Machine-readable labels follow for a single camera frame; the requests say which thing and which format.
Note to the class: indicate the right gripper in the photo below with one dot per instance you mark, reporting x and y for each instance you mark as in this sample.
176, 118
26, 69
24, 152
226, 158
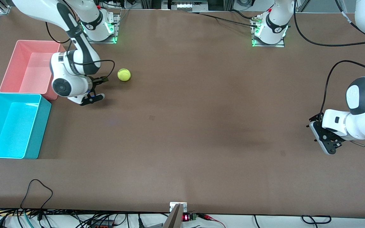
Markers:
97, 81

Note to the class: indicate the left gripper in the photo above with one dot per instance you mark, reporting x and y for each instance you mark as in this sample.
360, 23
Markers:
314, 118

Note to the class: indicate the yellow-green tennis ball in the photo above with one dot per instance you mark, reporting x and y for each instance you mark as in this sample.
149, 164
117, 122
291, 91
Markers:
124, 75

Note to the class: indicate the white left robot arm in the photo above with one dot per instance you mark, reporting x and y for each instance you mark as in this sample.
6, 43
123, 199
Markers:
364, 107

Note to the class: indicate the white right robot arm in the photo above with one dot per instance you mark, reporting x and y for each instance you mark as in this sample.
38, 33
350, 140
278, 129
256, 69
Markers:
74, 63

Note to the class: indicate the pink plastic bin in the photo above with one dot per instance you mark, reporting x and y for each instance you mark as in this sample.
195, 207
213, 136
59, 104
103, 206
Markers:
24, 68

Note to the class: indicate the blue plastic bin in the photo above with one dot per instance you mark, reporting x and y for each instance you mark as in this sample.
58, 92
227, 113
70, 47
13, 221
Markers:
11, 126

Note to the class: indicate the metal box with white lights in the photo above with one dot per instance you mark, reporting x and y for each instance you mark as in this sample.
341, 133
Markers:
185, 5

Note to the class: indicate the aluminium corner profile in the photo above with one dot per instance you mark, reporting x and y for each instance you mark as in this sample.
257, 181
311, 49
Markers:
3, 9

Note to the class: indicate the orange connector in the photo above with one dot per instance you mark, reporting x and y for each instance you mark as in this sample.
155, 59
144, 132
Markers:
101, 225

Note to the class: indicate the circuit board with red display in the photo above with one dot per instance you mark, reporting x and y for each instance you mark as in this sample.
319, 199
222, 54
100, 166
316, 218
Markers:
188, 217

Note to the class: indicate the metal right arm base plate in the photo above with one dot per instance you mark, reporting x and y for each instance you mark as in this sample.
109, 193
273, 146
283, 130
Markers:
116, 30

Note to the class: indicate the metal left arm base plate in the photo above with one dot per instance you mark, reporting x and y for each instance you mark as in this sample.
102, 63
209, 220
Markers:
269, 45

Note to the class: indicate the grey metal camera mount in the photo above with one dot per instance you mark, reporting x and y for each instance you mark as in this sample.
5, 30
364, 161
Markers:
176, 215

